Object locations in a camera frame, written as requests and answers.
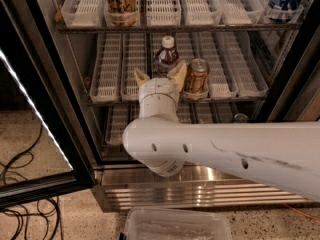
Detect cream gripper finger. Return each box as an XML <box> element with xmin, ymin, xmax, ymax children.
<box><xmin>167</xmin><ymin>60</ymin><xmax>187</xmax><ymax>91</ymax></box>
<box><xmin>134</xmin><ymin>68</ymin><xmax>150</xmax><ymax>87</ymax></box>

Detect tea bottle with white cap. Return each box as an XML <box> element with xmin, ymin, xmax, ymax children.
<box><xmin>154</xmin><ymin>36</ymin><xmax>179</xmax><ymax>77</ymax></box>

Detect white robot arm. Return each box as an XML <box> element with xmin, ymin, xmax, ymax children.
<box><xmin>123</xmin><ymin>61</ymin><xmax>320</xmax><ymax>202</ymax></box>

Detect stainless steel fridge cabinet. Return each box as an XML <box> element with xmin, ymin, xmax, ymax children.
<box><xmin>6</xmin><ymin>0</ymin><xmax>320</xmax><ymax>213</ymax></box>

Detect open fridge glass door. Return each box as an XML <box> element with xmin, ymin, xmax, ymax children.
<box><xmin>0</xmin><ymin>0</ymin><xmax>95</xmax><ymax>208</ymax></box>

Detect gold beverage can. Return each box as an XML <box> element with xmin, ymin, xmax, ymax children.
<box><xmin>184</xmin><ymin>58</ymin><xmax>210</xmax><ymax>94</ymax></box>

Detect brown patterned tall can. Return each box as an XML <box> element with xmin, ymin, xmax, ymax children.
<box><xmin>105</xmin><ymin>0</ymin><xmax>138</xmax><ymax>26</ymax></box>

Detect clear plastic storage bin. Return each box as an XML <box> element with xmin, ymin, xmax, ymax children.
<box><xmin>121</xmin><ymin>207</ymin><xmax>232</xmax><ymax>240</ymax></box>

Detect top wire shelf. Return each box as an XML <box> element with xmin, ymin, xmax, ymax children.
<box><xmin>56</xmin><ymin>23</ymin><xmax>302</xmax><ymax>34</ymax></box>

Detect middle wire shelf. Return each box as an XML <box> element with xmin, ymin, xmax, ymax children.
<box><xmin>86</xmin><ymin>97</ymin><xmax>266</xmax><ymax>107</ymax></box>

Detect black floor cables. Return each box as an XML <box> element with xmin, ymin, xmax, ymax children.
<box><xmin>0</xmin><ymin>123</ymin><xmax>62</xmax><ymax>240</ymax></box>

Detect orange floor cable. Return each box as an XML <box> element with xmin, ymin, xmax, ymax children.
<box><xmin>283</xmin><ymin>203</ymin><xmax>320</xmax><ymax>222</ymax></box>

